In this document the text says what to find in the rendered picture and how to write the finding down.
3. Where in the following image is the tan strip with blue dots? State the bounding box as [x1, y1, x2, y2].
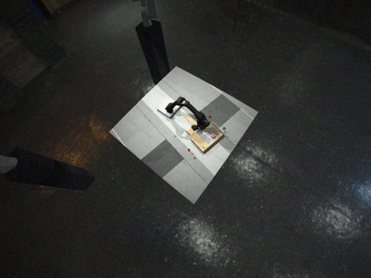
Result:
[184, 114, 197, 125]

